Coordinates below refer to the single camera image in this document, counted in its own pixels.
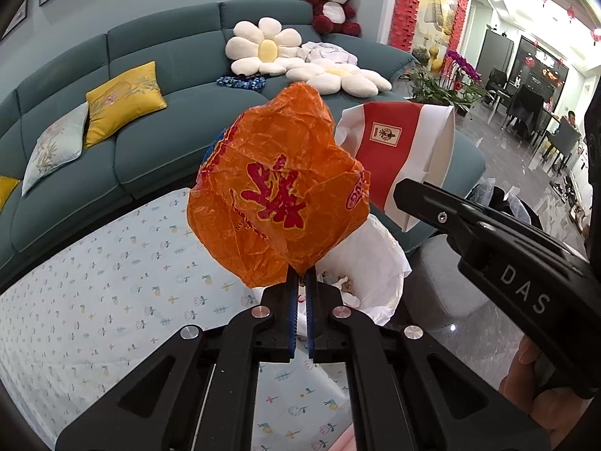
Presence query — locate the red and white paper bag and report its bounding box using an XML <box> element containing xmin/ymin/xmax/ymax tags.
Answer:
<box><xmin>334</xmin><ymin>100</ymin><xmax>457</xmax><ymax>233</ymax></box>

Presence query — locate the small yellow embroidered cushion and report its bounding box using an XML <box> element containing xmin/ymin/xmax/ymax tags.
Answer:
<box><xmin>0</xmin><ymin>176</ymin><xmax>22</xmax><ymax>212</ymax></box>

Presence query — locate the grey upholstered stool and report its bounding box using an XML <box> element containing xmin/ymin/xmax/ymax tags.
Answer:
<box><xmin>413</xmin><ymin>235</ymin><xmax>517</xmax><ymax>320</ymax></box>

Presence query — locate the printed light blue tablecloth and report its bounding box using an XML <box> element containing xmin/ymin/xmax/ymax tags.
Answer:
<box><xmin>0</xmin><ymin>188</ymin><xmax>358</xmax><ymax>451</ymax></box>

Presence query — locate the clear bubble wrap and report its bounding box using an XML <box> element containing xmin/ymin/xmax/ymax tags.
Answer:
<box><xmin>467</xmin><ymin>177</ymin><xmax>536</xmax><ymax>226</ymax></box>

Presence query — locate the dark dining chair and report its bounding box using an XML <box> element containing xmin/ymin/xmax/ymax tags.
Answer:
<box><xmin>487</xmin><ymin>68</ymin><xmax>511</xmax><ymax>105</ymax></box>
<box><xmin>507</xmin><ymin>88</ymin><xmax>548</xmax><ymax>144</ymax></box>
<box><xmin>535</xmin><ymin>117</ymin><xmax>583</xmax><ymax>171</ymax></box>

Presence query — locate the dark display cabinet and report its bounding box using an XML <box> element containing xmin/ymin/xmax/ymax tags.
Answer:
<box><xmin>519</xmin><ymin>35</ymin><xmax>570</xmax><ymax>100</ymax></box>

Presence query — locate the dark grey cabinet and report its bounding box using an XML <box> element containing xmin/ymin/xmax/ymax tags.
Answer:
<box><xmin>483</xmin><ymin>27</ymin><xmax>515</xmax><ymax>86</ymax></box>

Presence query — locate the crumpled white cloth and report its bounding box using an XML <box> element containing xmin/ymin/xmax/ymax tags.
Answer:
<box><xmin>300</xmin><ymin>41</ymin><xmax>360</xmax><ymax>67</ymax></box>

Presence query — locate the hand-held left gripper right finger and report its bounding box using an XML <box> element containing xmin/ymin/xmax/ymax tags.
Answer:
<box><xmin>305</xmin><ymin>270</ymin><xmax>552</xmax><ymax>451</ymax></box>

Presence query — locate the teal corner sofa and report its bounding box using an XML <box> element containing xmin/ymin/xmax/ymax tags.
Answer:
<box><xmin>0</xmin><ymin>0</ymin><xmax>486</xmax><ymax>287</ymax></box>

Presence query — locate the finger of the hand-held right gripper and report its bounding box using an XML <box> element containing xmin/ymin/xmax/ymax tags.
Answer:
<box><xmin>393</xmin><ymin>179</ymin><xmax>489</xmax><ymax>234</ymax></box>

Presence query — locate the purple orchid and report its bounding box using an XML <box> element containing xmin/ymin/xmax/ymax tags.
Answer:
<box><xmin>446</xmin><ymin>49</ymin><xmax>483</xmax><ymax>83</ymax></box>

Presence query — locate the white plastic trash bag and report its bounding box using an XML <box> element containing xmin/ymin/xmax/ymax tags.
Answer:
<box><xmin>300</xmin><ymin>213</ymin><xmax>413</xmax><ymax>327</ymax></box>

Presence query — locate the person's right hand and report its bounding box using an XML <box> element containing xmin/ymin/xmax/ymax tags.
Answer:
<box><xmin>498</xmin><ymin>338</ymin><xmax>587</xmax><ymax>442</ymax></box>

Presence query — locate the orange red-printed plastic bag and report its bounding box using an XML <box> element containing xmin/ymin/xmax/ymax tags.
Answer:
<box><xmin>187</xmin><ymin>81</ymin><xmax>371</xmax><ymax>289</ymax></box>

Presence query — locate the black bag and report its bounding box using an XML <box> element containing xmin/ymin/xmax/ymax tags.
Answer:
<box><xmin>488</xmin><ymin>188</ymin><xmax>545</xmax><ymax>233</ymax></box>

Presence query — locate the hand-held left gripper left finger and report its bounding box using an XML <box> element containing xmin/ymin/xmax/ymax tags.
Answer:
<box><xmin>55</xmin><ymin>270</ymin><xmax>301</xmax><ymax>451</ymax></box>

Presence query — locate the red and white teddy bear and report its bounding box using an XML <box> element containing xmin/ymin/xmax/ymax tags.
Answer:
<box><xmin>305</xmin><ymin>0</ymin><xmax>362</xmax><ymax>36</ymax></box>

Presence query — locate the red paper-cut wall panel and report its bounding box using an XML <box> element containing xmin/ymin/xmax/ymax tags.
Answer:
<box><xmin>389</xmin><ymin>0</ymin><xmax>475</xmax><ymax>52</ymax></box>

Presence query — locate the blue beaded mat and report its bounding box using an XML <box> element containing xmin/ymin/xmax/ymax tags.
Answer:
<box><xmin>216</xmin><ymin>74</ymin><xmax>267</xmax><ymax>91</ymax></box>

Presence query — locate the large yellow embroidered cushion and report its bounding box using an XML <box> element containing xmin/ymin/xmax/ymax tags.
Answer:
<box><xmin>85</xmin><ymin>61</ymin><xmax>168</xmax><ymax>150</ymax></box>

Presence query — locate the small framed abstract painting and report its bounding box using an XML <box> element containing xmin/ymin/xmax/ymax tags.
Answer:
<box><xmin>0</xmin><ymin>0</ymin><xmax>29</xmax><ymax>41</ymax></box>

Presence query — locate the light blue embroidered cushion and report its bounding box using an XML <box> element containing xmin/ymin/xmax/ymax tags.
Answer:
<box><xmin>21</xmin><ymin>102</ymin><xmax>90</xmax><ymax>197</ymax></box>

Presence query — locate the flat white flower cushion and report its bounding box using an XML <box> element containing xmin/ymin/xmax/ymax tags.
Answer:
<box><xmin>286</xmin><ymin>59</ymin><xmax>393</xmax><ymax>98</ymax></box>

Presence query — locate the round white flower cushion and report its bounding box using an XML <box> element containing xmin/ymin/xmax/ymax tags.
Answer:
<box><xmin>225</xmin><ymin>17</ymin><xmax>304</xmax><ymax>77</ymax></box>

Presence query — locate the green potted plant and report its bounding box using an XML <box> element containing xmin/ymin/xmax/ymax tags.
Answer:
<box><xmin>406</xmin><ymin>66</ymin><xmax>486</xmax><ymax>114</ymax></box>

